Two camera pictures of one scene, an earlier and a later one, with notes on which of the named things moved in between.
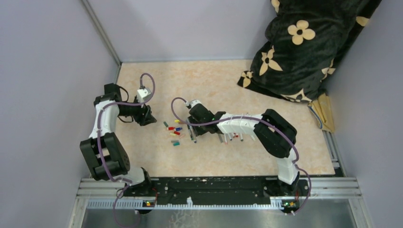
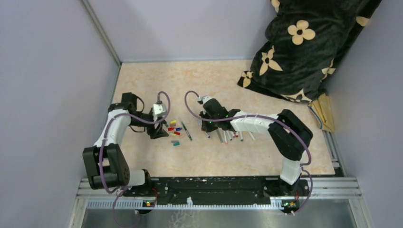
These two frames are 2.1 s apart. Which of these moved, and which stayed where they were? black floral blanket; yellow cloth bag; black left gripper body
Moved: black left gripper body
Stayed: black floral blanket; yellow cloth bag
